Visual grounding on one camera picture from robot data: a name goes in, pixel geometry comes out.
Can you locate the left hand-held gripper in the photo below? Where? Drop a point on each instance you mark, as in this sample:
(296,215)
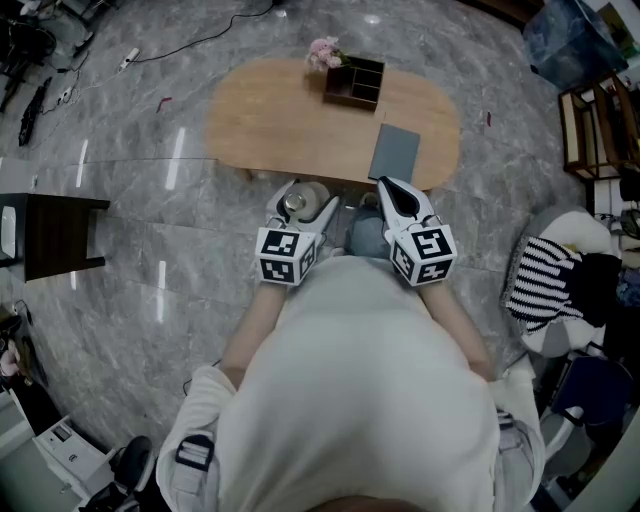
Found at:
(282,257)

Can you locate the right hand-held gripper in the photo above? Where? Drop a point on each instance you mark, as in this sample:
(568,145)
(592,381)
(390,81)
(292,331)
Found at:
(425,252)

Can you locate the grey notebook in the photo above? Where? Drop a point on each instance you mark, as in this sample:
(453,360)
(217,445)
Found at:
(395,152)

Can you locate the wooden oval coffee table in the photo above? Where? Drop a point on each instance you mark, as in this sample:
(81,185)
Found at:
(270,120)

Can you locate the white power strip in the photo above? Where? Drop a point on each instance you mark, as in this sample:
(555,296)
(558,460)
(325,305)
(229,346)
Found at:
(129,59)

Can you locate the white box device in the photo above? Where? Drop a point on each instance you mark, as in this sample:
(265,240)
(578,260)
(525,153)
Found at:
(75,457)

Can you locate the person's white shoe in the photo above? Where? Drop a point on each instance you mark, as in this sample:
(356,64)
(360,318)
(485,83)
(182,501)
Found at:
(369,200)

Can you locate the person's left forearm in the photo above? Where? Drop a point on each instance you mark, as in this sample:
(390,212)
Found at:
(255,330)

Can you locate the person's blue jeans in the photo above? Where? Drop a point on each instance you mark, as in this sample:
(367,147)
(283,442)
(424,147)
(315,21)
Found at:
(365,235)

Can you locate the pink flower bouquet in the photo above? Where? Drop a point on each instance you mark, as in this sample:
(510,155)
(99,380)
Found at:
(322,55)

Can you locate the dark wooden side table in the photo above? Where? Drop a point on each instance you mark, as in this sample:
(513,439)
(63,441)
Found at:
(55,235)

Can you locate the black white striped blanket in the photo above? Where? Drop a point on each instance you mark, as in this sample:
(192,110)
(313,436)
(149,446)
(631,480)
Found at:
(542,285)

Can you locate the blue translucent storage box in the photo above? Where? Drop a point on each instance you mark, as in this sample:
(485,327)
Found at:
(570,40)

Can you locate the person's right forearm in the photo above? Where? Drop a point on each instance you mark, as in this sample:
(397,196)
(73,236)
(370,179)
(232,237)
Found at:
(450,325)

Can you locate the white grey round chair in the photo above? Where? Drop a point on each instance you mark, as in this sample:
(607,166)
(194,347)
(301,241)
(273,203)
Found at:
(570,225)

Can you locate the long black tool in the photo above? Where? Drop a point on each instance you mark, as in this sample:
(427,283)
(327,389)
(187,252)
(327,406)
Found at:
(35,112)

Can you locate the dark wooden organizer box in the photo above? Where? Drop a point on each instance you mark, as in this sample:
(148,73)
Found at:
(337,97)

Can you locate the person's white shirt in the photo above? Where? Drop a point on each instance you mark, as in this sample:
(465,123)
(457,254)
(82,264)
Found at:
(350,400)

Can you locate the small glass candle jar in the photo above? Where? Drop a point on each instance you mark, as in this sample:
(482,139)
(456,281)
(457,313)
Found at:
(312,197)

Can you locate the wooden frame shelf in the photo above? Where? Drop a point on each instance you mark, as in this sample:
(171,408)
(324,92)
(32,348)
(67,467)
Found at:
(600,130)

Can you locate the black garment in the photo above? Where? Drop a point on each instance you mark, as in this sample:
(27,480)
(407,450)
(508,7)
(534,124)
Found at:
(597,290)

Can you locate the navy blue chair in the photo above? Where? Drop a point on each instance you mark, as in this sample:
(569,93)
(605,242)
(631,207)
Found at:
(595,390)

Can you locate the black padded round seat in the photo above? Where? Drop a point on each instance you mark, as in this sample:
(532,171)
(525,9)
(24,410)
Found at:
(132,460)

